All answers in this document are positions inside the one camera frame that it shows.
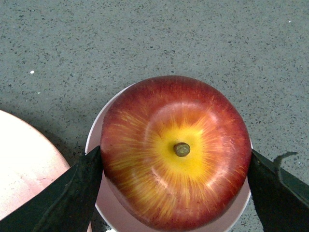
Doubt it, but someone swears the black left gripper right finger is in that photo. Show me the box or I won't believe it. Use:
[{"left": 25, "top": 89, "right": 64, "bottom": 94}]
[{"left": 248, "top": 150, "right": 309, "bottom": 232}]

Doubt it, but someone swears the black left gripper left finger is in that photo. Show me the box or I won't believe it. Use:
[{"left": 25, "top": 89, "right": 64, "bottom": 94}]
[{"left": 0, "top": 146, "right": 103, "bottom": 232}]

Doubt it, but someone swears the red yellow apple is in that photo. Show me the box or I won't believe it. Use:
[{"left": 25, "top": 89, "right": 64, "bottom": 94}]
[{"left": 100, "top": 76, "right": 252, "bottom": 232}]

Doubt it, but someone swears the pink round plate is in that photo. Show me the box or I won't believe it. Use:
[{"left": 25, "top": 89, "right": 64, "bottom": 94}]
[{"left": 0, "top": 110, "right": 92, "bottom": 232}]

